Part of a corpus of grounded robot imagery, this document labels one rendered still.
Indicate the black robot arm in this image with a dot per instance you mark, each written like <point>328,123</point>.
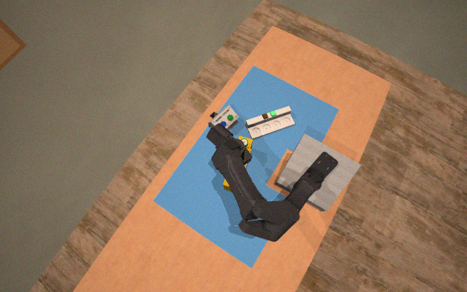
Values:
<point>278,216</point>

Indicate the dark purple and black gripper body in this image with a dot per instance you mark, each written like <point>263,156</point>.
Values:
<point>247,156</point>

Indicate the blue flat mat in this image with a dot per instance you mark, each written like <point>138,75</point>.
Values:
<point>194,193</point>

